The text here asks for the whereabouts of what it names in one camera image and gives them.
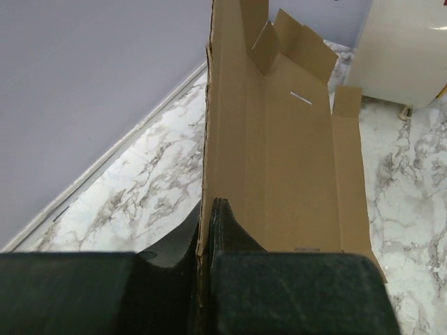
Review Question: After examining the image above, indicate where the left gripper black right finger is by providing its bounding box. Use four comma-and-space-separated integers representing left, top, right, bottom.
209, 198, 400, 334

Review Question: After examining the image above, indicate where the brown cardboard box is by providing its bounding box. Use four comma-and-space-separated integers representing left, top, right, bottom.
196, 1, 374, 304

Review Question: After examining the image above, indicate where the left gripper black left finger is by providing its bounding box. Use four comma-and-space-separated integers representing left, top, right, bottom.
1, 209, 200, 334

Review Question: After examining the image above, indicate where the cream toy bread bin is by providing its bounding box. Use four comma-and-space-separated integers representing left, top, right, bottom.
345, 0, 446, 120

